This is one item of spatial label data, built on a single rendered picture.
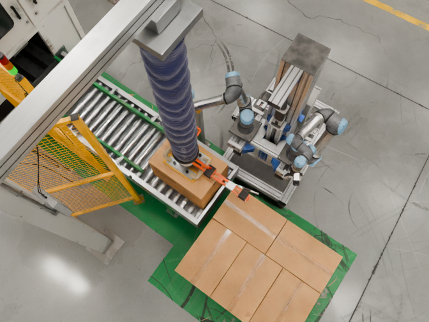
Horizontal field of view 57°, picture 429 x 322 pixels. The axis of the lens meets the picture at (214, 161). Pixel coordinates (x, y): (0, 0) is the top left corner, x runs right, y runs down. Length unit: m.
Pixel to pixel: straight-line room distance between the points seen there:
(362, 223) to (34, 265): 3.54
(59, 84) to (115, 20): 0.33
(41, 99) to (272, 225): 2.76
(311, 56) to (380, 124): 2.44
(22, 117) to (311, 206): 3.52
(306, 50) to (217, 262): 2.03
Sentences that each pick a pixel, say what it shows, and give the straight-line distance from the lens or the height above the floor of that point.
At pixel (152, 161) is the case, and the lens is 3.61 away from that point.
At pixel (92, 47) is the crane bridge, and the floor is 3.05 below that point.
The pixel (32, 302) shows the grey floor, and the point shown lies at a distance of 4.72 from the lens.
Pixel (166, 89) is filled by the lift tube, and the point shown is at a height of 2.41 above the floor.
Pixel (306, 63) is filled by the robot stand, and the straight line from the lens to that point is 2.79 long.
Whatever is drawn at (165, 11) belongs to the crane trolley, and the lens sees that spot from 1.78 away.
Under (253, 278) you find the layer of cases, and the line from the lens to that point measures 3.79.
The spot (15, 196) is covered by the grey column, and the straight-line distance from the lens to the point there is 2.53.
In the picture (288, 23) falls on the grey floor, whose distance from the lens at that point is 5.58.
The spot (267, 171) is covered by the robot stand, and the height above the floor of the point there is 0.21.
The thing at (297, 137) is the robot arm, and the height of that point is 1.71.
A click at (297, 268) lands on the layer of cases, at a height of 0.54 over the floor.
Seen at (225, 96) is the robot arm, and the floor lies 1.63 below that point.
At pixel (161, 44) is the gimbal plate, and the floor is 2.87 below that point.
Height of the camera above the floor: 4.31
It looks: 71 degrees down
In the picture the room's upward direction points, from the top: 2 degrees counter-clockwise
